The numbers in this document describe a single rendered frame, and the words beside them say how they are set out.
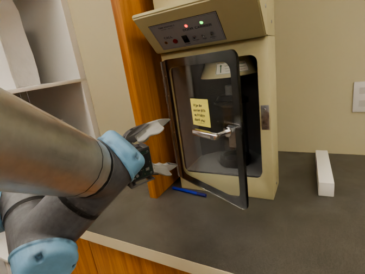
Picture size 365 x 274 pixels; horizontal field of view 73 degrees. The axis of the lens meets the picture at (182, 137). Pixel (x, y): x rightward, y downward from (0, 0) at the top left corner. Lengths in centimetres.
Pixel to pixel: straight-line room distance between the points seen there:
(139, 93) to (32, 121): 59
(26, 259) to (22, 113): 21
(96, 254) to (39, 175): 73
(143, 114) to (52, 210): 50
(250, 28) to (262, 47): 7
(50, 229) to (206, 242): 41
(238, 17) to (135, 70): 33
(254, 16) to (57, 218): 55
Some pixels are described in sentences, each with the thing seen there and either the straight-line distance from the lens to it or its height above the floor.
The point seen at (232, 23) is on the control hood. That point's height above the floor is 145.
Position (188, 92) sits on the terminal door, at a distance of 71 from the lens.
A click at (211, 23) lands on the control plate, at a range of 67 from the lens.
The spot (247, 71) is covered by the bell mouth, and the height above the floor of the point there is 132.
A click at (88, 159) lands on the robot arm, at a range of 27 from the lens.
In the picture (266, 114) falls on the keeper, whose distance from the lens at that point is 72.
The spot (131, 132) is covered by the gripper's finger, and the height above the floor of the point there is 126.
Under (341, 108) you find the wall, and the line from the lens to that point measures 115.
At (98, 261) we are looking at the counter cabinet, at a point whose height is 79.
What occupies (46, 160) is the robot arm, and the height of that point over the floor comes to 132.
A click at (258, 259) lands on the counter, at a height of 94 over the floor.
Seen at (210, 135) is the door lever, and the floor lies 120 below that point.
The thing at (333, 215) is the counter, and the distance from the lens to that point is 80.
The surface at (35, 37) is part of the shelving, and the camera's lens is 200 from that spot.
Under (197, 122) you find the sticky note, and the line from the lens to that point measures 70.
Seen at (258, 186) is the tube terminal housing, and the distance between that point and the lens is 82.
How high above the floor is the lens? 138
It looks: 17 degrees down
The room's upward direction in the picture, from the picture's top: 8 degrees counter-clockwise
